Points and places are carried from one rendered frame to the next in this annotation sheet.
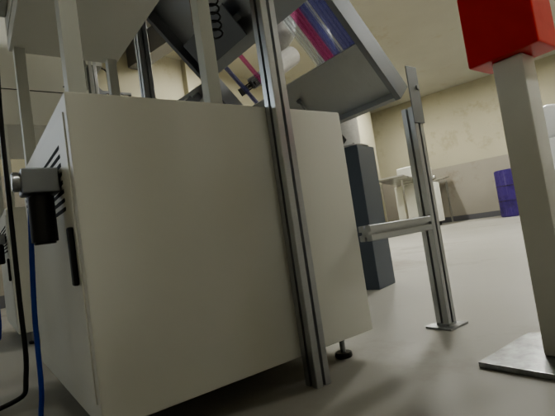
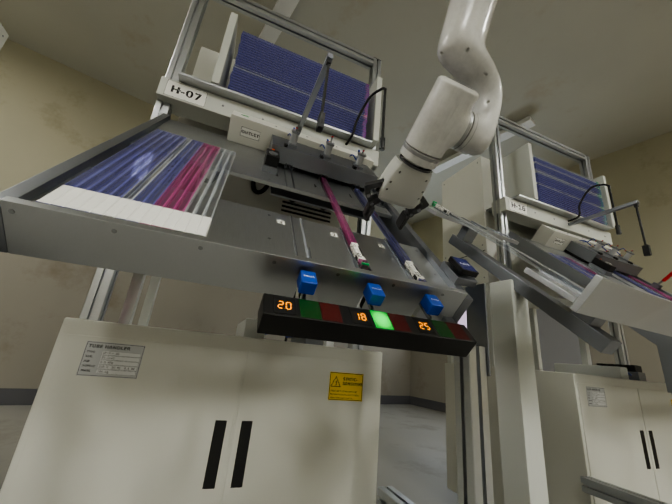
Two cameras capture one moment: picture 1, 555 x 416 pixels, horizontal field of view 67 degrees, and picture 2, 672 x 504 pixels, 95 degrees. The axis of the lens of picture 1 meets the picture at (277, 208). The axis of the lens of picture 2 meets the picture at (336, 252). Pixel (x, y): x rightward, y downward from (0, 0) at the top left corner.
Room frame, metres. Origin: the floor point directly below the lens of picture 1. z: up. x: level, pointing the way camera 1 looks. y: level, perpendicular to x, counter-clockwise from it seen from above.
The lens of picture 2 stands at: (1.73, -0.64, 0.60)
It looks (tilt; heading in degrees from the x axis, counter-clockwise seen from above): 19 degrees up; 107
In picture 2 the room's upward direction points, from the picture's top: 6 degrees clockwise
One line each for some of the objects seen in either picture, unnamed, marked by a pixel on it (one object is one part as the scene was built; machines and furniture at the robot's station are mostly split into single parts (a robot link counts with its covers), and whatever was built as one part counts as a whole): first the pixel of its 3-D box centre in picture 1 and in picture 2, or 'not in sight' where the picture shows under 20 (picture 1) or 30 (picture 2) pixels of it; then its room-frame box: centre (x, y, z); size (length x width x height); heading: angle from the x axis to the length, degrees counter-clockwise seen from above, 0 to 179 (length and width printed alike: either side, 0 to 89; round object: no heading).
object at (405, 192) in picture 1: (419, 197); not in sight; (8.82, -2.99, 0.64); 2.70 x 0.67 x 1.28; 141
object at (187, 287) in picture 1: (183, 255); (216, 449); (1.15, 0.27, 0.31); 0.70 x 0.65 x 0.62; 37
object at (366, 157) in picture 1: (360, 217); not in sight; (2.12, -0.41, 0.35); 0.18 x 0.18 x 0.70; 51
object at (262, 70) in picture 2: not in sight; (301, 98); (1.28, 0.21, 1.52); 0.51 x 0.13 x 0.27; 37
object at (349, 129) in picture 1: (347, 132); not in sight; (2.12, -0.41, 0.79); 0.19 x 0.19 x 0.18
